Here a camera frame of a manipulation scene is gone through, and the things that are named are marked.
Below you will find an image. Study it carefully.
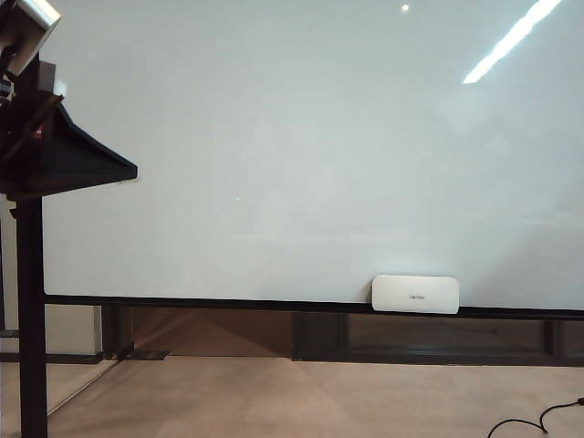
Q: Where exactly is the black cable on floor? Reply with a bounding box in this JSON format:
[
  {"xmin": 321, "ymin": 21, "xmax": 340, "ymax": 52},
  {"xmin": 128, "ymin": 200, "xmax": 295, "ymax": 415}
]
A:
[{"xmin": 486, "ymin": 398, "xmax": 584, "ymax": 438}]

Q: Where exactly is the white rectangular board eraser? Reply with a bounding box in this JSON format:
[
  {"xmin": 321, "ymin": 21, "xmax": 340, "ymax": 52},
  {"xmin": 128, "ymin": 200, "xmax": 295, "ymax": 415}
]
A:
[{"xmin": 370, "ymin": 274, "xmax": 460, "ymax": 316}]

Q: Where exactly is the white glass whiteboard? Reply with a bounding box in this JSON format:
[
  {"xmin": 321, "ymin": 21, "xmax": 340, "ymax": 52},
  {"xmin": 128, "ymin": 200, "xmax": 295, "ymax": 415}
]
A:
[{"xmin": 41, "ymin": 0, "xmax": 584, "ymax": 315}]

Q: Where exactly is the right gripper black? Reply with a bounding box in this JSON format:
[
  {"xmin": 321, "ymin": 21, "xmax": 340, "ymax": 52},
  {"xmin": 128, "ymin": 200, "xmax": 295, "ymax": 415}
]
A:
[{"xmin": 0, "ymin": 58, "xmax": 140, "ymax": 201}]

